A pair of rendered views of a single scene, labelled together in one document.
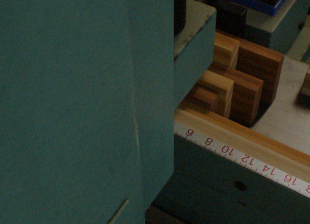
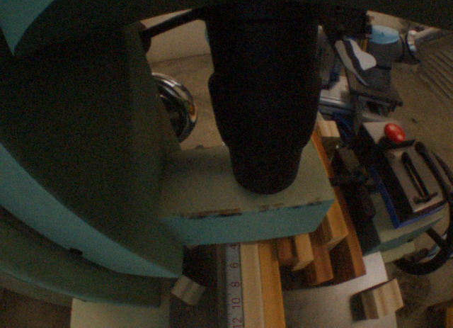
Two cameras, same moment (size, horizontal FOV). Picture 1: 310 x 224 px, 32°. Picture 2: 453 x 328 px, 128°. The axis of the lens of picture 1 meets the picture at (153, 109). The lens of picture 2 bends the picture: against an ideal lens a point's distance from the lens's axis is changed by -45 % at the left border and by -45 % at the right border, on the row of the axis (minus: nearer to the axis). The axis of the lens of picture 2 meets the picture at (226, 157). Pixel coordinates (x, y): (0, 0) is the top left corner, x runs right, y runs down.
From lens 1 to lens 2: 0.36 m
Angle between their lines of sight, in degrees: 40
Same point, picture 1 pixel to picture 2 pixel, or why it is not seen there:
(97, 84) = not seen: outside the picture
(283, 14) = (401, 233)
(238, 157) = (234, 314)
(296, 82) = (367, 283)
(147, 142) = (93, 252)
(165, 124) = (125, 258)
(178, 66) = (242, 221)
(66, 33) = not seen: outside the picture
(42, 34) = not seen: outside the picture
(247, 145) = (256, 312)
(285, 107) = (340, 295)
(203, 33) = (301, 211)
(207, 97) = (284, 252)
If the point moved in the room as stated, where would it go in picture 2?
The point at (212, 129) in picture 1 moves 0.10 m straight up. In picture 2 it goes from (253, 278) to (251, 256)
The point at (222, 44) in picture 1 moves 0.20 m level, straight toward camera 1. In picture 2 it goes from (334, 224) to (148, 319)
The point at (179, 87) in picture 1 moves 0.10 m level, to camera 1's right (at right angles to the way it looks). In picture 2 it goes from (247, 234) to (326, 316)
